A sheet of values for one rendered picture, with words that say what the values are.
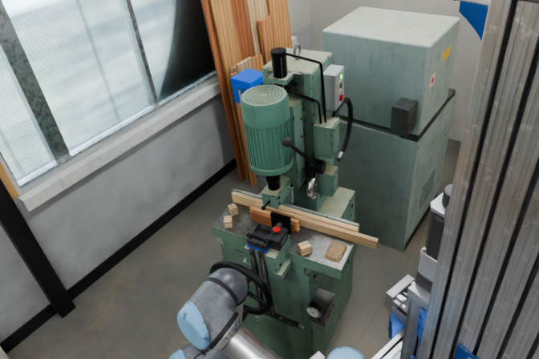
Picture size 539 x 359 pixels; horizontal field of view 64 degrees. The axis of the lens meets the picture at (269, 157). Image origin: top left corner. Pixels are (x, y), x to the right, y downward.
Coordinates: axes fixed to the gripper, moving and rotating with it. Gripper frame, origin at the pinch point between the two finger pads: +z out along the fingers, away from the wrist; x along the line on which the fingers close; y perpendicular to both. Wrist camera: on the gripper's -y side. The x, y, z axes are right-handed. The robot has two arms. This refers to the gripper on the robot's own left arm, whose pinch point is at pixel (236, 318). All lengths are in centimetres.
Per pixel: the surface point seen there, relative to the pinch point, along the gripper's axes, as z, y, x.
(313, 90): 16, -95, 10
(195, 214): 113, 13, -117
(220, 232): 10.5, -27.7, -20.7
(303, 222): 23.8, -39.6, 11.8
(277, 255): 2.6, -31.3, 12.8
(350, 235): 25, -40, 33
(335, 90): 25, -96, 15
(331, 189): 35, -54, 17
